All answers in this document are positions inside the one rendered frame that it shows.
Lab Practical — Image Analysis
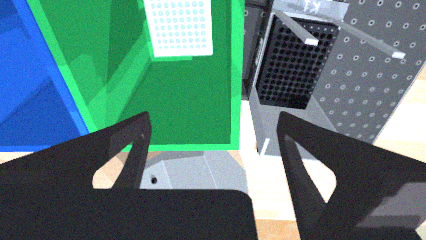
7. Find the green bin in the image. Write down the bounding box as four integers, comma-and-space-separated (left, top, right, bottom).
27, 0, 245, 151

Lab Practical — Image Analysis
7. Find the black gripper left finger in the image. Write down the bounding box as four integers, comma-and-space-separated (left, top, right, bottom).
0, 111, 152, 189

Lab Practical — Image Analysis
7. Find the blue open tray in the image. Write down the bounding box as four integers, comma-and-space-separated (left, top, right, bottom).
0, 0, 90, 152

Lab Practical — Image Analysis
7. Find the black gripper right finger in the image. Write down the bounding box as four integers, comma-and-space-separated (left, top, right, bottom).
276, 111, 426, 240

